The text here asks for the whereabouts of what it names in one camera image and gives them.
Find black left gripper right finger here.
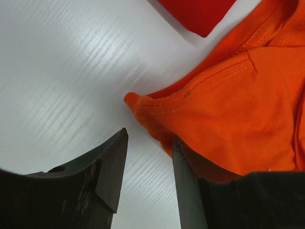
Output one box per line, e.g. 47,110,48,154
172,139,305,229

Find folded red t shirt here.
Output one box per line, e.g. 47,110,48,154
156,0,263,38

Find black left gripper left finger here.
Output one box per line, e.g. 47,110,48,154
0,129,128,229

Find orange t shirt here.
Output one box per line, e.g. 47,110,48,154
124,0,305,181

